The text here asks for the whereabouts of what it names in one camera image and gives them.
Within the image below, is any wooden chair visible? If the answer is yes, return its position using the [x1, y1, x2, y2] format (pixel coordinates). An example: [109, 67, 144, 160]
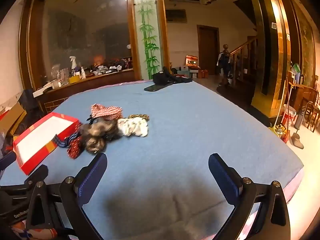
[303, 101, 320, 133]

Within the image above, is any red plaid scrunchie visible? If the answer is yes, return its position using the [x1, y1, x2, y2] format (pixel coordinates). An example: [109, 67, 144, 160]
[90, 104, 123, 119]

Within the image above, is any black pouch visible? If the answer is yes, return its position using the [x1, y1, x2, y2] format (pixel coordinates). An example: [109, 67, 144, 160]
[152, 66, 193, 84]

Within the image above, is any brown cardboard box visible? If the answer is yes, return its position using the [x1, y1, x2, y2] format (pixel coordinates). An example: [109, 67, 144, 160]
[0, 102, 27, 136]

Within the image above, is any wooden stair railing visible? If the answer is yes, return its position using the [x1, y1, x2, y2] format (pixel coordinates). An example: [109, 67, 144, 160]
[223, 35, 258, 85]

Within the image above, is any dark red dotted scrunchie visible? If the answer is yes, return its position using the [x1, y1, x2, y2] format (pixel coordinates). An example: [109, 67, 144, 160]
[67, 140, 86, 159]

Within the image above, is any glass mug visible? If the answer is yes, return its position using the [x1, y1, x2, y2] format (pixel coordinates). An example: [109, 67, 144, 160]
[59, 68, 71, 85]

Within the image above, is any white floral scrunchie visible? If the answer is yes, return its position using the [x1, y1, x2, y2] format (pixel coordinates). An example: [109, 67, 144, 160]
[117, 117, 149, 137]

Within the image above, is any red box with white inside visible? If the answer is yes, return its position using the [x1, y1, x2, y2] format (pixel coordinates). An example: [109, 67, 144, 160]
[12, 112, 82, 176]

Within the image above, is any grey boot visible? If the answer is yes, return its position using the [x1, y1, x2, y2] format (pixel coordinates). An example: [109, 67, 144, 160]
[290, 132, 305, 150]

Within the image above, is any brown wooden door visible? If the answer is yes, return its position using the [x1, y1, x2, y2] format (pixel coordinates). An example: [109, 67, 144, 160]
[197, 25, 220, 75]

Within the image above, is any white spray bottle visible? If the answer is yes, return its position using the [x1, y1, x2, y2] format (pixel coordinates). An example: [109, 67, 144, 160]
[69, 56, 79, 77]

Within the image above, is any bamboo painted panel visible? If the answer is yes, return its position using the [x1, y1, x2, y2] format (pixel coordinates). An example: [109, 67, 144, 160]
[134, 1, 164, 80]

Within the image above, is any grey black organza scrunchie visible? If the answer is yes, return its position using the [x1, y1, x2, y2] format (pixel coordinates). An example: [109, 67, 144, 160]
[80, 119, 119, 155]

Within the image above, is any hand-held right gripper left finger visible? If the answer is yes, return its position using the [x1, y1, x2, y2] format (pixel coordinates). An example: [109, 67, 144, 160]
[25, 152, 108, 240]

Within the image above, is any grey thermos flask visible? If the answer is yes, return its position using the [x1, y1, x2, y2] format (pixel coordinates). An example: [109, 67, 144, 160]
[294, 110, 304, 130]

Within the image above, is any dark jacket on post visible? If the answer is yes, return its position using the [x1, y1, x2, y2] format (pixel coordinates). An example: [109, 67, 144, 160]
[216, 51, 232, 78]

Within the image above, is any black smartphone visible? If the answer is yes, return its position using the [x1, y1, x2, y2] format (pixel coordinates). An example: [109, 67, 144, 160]
[144, 82, 173, 92]

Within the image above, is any orange gift box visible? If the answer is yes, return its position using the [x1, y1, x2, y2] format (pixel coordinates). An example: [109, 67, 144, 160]
[185, 55, 200, 70]

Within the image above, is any watch with blue striped strap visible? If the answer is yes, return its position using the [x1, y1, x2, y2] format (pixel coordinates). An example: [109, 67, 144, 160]
[51, 133, 82, 148]

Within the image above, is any wooden brick-pattern counter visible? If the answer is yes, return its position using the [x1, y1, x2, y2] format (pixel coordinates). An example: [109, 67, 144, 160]
[37, 69, 142, 112]

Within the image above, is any yellow kettle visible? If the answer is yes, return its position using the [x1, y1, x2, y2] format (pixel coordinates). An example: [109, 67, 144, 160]
[269, 123, 287, 137]

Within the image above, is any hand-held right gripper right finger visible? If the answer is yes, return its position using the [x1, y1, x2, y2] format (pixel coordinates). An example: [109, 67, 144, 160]
[208, 153, 292, 240]

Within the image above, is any patterned cloth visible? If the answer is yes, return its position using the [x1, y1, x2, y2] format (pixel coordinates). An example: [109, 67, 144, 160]
[10, 220, 58, 240]

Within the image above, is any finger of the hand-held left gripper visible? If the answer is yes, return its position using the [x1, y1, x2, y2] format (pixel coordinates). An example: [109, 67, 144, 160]
[0, 151, 17, 172]
[24, 164, 49, 186]

